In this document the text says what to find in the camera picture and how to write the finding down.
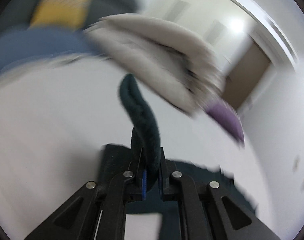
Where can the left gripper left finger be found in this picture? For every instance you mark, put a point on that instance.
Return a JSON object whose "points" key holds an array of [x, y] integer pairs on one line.
{"points": [[136, 172]]}

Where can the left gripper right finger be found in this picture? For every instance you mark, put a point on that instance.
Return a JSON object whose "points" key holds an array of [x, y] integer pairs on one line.
{"points": [[167, 189]]}

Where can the dark green knit garment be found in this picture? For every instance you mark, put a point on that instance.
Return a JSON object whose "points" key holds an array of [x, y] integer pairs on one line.
{"points": [[208, 205]]}

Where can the purple cushion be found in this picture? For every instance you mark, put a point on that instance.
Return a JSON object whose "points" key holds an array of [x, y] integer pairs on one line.
{"points": [[226, 116]]}

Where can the beige folded duvet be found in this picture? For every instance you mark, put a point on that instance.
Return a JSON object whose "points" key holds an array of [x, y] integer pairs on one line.
{"points": [[170, 59]]}

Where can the brown wooden door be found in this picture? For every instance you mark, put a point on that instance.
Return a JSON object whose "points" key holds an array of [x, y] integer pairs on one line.
{"points": [[244, 77]]}

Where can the cream wardrobe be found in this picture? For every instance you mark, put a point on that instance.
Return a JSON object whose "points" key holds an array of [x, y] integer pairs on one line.
{"points": [[220, 23]]}

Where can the blue pillow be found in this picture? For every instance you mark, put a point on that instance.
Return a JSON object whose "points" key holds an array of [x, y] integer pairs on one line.
{"points": [[21, 44]]}

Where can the dark teal headboard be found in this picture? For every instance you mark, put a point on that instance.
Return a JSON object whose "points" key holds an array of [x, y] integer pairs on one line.
{"points": [[102, 8]]}

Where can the yellow cushion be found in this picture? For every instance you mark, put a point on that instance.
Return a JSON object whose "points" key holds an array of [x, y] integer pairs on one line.
{"points": [[63, 13]]}

